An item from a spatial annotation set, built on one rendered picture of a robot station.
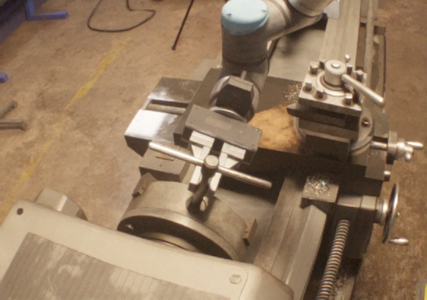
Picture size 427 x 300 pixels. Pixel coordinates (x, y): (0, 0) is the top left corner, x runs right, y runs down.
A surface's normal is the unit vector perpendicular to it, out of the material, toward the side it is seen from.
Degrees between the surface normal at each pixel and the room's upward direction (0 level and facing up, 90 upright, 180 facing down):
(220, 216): 40
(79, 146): 0
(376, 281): 0
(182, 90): 0
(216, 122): 19
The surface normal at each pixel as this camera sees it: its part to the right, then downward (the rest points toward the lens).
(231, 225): 0.72, -0.29
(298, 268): 0.48, -0.49
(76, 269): -0.08, -0.72
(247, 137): 0.22, -0.59
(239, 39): -0.25, 0.73
